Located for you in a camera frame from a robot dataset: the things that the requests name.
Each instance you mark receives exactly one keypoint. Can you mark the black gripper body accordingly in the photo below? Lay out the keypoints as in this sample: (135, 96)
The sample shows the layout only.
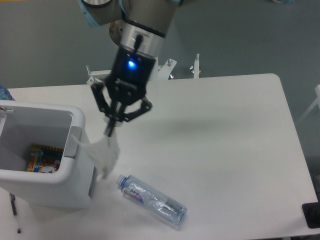
(129, 76)

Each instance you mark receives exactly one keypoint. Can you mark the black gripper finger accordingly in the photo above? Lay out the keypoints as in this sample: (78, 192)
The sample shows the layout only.
(111, 110)
(144, 107)

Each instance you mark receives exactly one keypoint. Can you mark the clear plastic bag with label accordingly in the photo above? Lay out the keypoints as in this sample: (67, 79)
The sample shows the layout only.
(103, 153)

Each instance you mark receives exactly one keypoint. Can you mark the clear crushed plastic water bottle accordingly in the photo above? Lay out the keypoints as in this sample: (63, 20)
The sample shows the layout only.
(153, 200)

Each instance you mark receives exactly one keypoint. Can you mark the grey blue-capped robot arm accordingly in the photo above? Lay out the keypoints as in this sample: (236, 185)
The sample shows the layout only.
(144, 24)

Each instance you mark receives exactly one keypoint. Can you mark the white plastic trash can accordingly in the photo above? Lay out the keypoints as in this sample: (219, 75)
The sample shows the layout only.
(23, 124)

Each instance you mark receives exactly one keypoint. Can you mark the colourful snack wrapper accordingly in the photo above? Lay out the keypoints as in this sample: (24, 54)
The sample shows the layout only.
(44, 159)

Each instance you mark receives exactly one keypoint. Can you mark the blue patterned object at edge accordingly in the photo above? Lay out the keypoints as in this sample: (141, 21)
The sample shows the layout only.
(5, 94)

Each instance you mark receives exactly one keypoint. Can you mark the black pen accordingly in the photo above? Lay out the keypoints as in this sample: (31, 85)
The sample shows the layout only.
(15, 213)

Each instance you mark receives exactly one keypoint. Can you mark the white chair leg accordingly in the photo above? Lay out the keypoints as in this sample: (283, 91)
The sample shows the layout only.
(315, 103)

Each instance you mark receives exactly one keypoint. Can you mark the black clamp at table edge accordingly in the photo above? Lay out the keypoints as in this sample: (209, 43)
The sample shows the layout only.
(311, 213)

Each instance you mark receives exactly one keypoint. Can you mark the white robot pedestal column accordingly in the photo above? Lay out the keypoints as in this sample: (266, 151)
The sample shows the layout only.
(154, 73)

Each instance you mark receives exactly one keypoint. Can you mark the white pedestal base frame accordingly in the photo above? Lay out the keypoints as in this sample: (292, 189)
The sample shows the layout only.
(164, 73)

